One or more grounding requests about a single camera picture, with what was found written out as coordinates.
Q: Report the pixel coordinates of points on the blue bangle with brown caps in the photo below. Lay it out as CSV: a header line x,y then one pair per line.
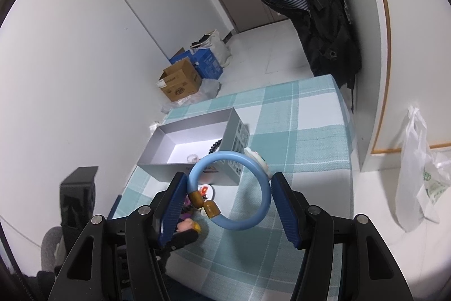
x,y
236,225

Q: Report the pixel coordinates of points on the grey cloth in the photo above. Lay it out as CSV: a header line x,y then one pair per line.
x,y
51,246

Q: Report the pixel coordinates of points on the brown cardboard box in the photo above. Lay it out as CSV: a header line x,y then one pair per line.
x,y
183,79

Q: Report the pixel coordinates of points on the teal checked tablecloth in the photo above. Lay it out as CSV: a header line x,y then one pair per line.
x,y
310,153

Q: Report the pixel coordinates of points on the pink toy figure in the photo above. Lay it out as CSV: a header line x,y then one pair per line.
x,y
186,226

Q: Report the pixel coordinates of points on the red hair clip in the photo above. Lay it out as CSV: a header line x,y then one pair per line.
x,y
205,191

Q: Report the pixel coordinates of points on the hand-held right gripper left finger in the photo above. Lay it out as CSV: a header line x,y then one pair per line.
x,y
172,213

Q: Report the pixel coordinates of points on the white plastic bag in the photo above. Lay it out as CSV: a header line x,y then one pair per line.
x,y
415,181

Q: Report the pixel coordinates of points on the white cabinet with wooden trim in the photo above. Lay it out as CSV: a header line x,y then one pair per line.
x,y
415,40

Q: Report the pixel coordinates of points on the purple bangle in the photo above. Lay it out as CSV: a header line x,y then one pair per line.
x,y
186,208

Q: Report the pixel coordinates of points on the grey cardboard box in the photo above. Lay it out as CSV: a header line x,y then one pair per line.
x,y
197,131

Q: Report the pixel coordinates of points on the white hair accessory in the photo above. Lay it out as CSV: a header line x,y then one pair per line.
x,y
257,158

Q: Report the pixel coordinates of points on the black jacket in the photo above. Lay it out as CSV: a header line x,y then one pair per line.
x,y
324,22

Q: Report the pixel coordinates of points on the clear plastic wrap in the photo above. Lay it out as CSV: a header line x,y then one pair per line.
x,y
209,87

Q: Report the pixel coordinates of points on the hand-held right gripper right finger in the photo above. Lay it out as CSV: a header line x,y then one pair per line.
x,y
286,213

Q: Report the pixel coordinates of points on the white sack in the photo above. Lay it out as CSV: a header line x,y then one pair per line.
x,y
220,47

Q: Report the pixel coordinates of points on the blue cardboard box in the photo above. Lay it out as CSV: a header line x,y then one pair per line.
x,y
208,63

